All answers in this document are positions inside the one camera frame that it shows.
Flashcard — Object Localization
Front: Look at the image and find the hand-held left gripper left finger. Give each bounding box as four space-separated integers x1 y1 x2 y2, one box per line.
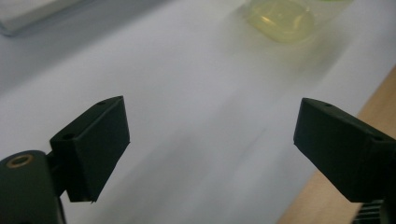
49 95 131 203

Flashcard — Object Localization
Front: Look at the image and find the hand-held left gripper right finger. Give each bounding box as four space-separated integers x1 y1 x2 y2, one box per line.
292 97 396 203

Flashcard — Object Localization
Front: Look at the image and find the translucent yellowish plastic container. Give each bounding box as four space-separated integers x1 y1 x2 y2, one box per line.
242 0 316 45

